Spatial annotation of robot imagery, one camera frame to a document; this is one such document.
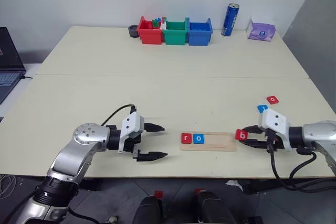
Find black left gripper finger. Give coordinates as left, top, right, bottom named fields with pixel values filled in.
left=136, top=151, right=169, bottom=163
left=145, top=123, right=165, bottom=133

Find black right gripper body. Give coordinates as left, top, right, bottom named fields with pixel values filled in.
left=258, top=125, right=286, bottom=154

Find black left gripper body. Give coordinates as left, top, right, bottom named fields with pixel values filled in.
left=123, top=125, right=148, bottom=160

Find red letter block b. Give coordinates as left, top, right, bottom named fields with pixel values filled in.
left=235, top=129, right=249, bottom=141

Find wooden letter tray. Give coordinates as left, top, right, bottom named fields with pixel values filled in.
left=179, top=132, right=238, bottom=152

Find blue letter block o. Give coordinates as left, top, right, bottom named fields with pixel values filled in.
left=192, top=133, right=205, bottom=145

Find dark rounded robot leg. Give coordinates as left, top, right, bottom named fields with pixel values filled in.
left=193, top=190, right=237, bottom=224
left=133, top=195, right=164, bottom=224

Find red plastic bin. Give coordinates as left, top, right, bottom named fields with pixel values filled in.
left=138, top=16, right=164, bottom=45

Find green plastic bin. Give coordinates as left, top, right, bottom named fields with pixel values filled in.
left=162, top=17, right=190, bottom=46

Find purple tissue pack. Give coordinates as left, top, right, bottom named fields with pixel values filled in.
left=247, top=15, right=277, bottom=42

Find dark grey round cup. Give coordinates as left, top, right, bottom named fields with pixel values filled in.
left=128, top=25, right=140, bottom=38

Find blue plastic bin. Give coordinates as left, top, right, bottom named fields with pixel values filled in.
left=188, top=18, right=213, bottom=47

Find small toys in red bin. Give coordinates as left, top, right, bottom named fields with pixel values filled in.
left=151, top=17, right=167, bottom=31

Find blue drink can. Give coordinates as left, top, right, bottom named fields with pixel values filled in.
left=220, top=3, right=240, bottom=37

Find black laptop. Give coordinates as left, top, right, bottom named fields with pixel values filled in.
left=0, top=26, right=33, bottom=105

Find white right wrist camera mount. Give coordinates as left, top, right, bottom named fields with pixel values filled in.
left=258, top=108, right=293, bottom=153

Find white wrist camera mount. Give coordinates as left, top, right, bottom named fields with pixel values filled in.
left=117, top=111, right=146, bottom=154
left=258, top=108, right=293, bottom=153

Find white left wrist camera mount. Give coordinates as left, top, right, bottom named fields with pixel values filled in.
left=117, top=111, right=146, bottom=154

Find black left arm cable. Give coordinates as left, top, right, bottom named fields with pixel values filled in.
left=100, top=104, right=138, bottom=126

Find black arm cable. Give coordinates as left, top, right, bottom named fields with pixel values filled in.
left=100, top=104, right=138, bottom=126
left=267, top=141, right=336, bottom=193

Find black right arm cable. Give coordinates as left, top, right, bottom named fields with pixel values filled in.
left=267, top=141, right=336, bottom=193

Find white cable bundle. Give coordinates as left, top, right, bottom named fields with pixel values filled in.
left=0, top=174, right=17, bottom=199

